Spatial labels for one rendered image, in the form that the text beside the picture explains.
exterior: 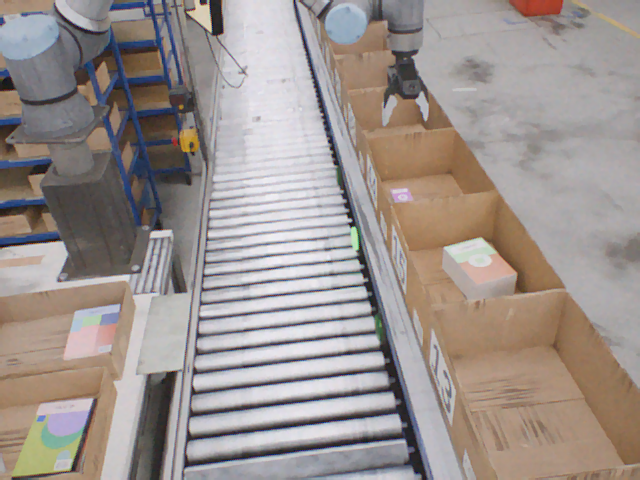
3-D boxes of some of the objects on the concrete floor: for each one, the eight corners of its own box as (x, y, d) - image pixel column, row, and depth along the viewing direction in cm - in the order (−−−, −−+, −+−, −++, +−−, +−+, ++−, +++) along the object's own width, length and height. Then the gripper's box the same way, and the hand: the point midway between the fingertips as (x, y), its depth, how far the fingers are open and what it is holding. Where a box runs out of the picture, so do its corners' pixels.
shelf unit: (199, 152, 410) (125, -192, 295) (195, 187, 371) (108, -194, 255) (59, 167, 405) (-72, -176, 290) (40, 204, 366) (-121, -175, 250)
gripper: (431, 38, 152) (428, 111, 164) (369, 45, 151) (370, 117, 164) (440, 48, 145) (436, 123, 157) (375, 55, 144) (376, 130, 157)
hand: (405, 122), depth 158 cm, fingers open, 10 cm apart
